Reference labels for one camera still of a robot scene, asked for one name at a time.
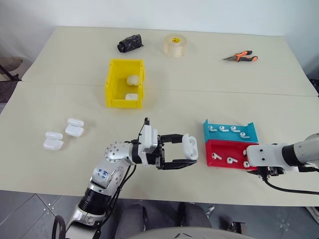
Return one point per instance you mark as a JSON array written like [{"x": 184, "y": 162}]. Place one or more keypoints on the clear tape roll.
[{"x": 175, "y": 47}]

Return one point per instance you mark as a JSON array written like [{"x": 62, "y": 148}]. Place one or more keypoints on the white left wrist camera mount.
[{"x": 148, "y": 139}]

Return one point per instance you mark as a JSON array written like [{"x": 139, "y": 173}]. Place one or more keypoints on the white earbud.
[
  {"x": 246, "y": 164},
  {"x": 212, "y": 128},
  {"x": 222, "y": 128},
  {"x": 234, "y": 129},
  {"x": 215, "y": 156},
  {"x": 243, "y": 135},
  {"x": 231, "y": 160}
]

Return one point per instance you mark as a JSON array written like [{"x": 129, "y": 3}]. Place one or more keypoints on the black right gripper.
[{"x": 272, "y": 172}]

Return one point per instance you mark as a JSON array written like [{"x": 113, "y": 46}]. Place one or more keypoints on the teal plastic tray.
[{"x": 224, "y": 136}]

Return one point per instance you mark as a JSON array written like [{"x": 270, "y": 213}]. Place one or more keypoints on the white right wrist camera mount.
[{"x": 264, "y": 155}]

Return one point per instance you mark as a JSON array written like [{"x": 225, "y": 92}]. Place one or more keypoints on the silver robot torso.
[{"x": 199, "y": 234}]

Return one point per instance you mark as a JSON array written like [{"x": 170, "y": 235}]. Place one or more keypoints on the white earbuds case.
[
  {"x": 74, "y": 127},
  {"x": 132, "y": 80},
  {"x": 53, "y": 140},
  {"x": 190, "y": 147},
  {"x": 131, "y": 96}
]

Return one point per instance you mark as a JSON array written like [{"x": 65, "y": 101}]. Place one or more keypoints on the yellow plastic bin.
[{"x": 117, "y": 94}]

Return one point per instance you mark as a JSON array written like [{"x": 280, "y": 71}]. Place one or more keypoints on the orange black pliers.
[{"x": 243, "y": 56}]

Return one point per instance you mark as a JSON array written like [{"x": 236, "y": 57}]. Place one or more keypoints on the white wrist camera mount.
[
  {"x": 264, "y": 155},
  {"x": 148, "y": 139}
]

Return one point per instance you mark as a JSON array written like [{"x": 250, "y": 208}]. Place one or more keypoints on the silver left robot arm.
[{"x": 114, "y": 152}]

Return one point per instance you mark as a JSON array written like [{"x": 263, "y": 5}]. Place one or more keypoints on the black rolled pouch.
[{"x": 130, "y": 42}]

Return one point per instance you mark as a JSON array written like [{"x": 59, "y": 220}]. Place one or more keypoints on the red plastic tray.
[{"x": 224, "y": 149}]

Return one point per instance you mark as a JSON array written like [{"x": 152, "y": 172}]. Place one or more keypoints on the closed white earbuds case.
[
  {"x": 131, "y": 96},
  {"x": 132, "y": 80}
]

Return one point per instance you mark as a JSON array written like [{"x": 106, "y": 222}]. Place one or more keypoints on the small brown floor object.
[{"x": 238, "y": 227}]

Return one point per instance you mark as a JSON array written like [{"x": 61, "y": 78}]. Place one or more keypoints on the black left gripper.
[{"x": 160, "y": 154}]

